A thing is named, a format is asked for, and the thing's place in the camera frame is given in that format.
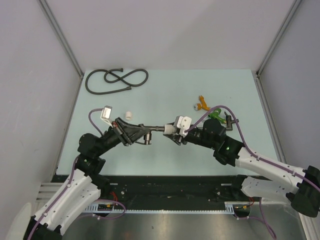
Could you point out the dark metal L-shaped faucet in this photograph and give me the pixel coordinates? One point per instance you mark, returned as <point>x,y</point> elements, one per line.
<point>229,121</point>

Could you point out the orange faucet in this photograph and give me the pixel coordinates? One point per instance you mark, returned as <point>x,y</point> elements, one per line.
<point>201,105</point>

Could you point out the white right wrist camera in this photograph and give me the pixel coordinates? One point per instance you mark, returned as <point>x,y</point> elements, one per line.
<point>182,124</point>

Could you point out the aluminium frame post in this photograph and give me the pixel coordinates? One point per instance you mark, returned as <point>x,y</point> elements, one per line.
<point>52,20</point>
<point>279,35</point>

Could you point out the slotted grey cable duct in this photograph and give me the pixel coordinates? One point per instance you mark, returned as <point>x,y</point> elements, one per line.
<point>105,208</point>

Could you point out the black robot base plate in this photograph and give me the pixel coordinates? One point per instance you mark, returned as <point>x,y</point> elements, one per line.
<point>173,192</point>

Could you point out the green faucet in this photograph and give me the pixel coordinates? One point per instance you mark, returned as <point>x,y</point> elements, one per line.
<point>216,115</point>

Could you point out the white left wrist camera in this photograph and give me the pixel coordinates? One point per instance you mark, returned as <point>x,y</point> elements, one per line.
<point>106,114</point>

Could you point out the white plastic pipe coupling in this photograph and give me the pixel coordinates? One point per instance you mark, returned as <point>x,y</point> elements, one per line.
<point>129,115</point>

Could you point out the left aluminium frame post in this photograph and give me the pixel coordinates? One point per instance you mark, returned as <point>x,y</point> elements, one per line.
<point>52,20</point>

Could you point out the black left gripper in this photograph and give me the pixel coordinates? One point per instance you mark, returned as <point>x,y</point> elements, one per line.
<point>128,135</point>

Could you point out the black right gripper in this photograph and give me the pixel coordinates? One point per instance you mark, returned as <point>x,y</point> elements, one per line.
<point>178,139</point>

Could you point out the right aluminium frame post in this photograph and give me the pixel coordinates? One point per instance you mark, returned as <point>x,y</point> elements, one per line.
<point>279,35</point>

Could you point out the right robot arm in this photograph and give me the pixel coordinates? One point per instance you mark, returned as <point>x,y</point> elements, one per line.
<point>297,186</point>

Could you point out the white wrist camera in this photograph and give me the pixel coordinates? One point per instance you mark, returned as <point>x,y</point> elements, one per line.
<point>106,114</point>
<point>182,124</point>

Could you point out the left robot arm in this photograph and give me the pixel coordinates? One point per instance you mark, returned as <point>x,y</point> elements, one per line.
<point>85,184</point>

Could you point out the brushed steel water faucet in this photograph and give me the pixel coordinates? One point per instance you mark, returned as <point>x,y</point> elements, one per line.
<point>148,137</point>

